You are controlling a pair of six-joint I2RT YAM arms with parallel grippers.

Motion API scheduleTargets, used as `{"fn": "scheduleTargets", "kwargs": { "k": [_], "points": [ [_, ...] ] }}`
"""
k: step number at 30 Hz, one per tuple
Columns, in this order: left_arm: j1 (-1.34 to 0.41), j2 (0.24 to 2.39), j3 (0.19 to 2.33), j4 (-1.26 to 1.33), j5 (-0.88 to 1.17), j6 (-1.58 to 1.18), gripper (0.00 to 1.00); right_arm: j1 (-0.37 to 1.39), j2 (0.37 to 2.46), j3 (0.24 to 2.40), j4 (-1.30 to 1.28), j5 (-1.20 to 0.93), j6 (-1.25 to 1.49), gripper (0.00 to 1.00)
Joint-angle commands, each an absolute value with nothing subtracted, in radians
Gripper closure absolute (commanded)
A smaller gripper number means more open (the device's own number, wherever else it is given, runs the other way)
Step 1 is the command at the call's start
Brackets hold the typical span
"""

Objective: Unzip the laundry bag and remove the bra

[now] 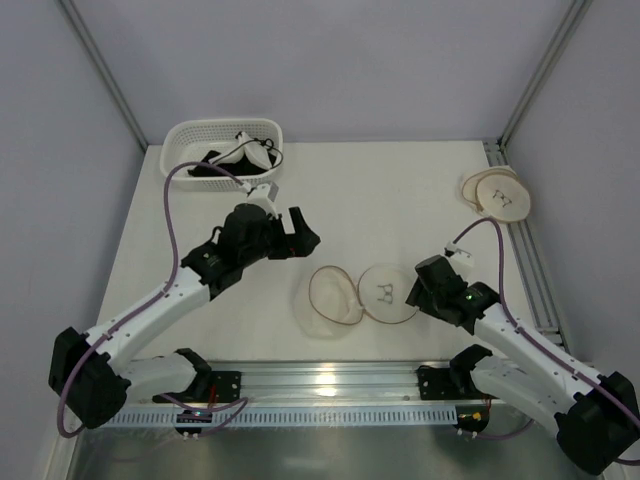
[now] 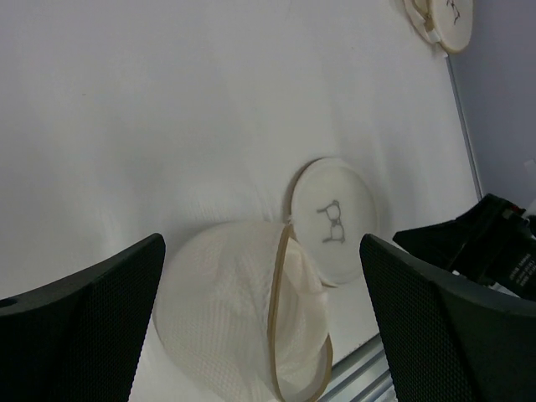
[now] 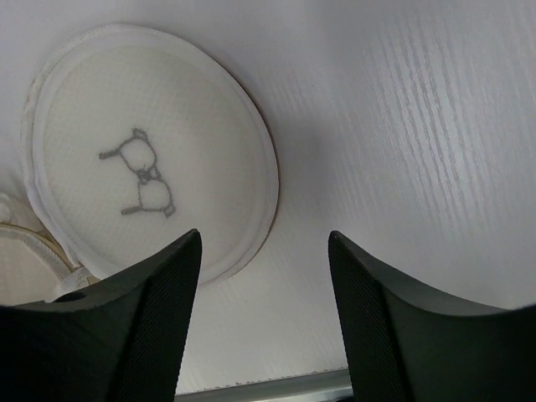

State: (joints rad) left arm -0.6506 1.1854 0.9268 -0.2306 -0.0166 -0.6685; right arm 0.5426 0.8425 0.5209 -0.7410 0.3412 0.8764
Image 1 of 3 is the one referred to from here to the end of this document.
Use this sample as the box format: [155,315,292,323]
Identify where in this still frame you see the white mesh laundry bag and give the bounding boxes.
[292,263,417,340]

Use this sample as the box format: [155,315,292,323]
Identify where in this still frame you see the white bra with black straps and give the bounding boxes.
[209,131,283,171]

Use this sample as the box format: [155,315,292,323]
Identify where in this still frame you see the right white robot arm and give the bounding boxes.
[406,255,639,475]

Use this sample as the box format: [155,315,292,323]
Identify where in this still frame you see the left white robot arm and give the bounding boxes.
[49,203,320,429]

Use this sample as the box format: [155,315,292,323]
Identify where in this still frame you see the white plastic basket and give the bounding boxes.
[159,118,283,192]

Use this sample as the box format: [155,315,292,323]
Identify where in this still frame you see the right controller board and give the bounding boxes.
[454,410,490,436]

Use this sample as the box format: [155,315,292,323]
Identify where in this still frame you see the controller board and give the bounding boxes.
[174,409,213,436]
[454,410,490,436]

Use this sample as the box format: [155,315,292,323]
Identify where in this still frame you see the left controller board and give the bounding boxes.
[174,409,213,436]

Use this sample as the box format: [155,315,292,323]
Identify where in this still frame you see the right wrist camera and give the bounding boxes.
[444,242,475,269]

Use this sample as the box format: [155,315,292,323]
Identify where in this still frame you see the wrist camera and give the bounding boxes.
[444,242,475,269]
[246,182,279,216]

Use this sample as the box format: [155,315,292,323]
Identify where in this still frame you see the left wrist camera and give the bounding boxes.
[246,182,279,216]

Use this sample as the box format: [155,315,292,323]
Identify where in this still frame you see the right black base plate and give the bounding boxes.
[415,365,483,401]

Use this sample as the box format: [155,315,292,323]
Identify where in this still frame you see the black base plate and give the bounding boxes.
[152,368,242,405]
[415,365,483,401]

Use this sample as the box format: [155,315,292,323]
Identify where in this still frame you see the right aluminium side rail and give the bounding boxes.
[482,139,576,361]

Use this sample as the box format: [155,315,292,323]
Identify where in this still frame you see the aluminium front rail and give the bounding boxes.
[58,360,609,409]

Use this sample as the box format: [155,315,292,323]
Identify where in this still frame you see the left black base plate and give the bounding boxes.
[152,368,242,405]

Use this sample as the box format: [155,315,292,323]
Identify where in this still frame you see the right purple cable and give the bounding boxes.
[452,216,640,466]

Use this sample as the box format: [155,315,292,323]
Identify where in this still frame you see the purple cable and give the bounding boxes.
[56,162,251,446]
[452,216,640,466]

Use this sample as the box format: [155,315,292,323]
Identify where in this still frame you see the slotted grey cable duct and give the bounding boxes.
[105,404,457,428]

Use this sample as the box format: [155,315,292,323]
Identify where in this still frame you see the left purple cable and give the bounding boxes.
[56,162,251,446]

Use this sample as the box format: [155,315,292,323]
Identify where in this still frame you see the left aluminium frame post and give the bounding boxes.
[54,0,149,153]

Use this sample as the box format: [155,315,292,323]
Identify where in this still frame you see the aluminium frame post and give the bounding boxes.
[54,0,149,153]
[497,0,593,150]

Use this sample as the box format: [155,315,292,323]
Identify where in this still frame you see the right aluminium frame post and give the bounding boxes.
[497,0,593,150]

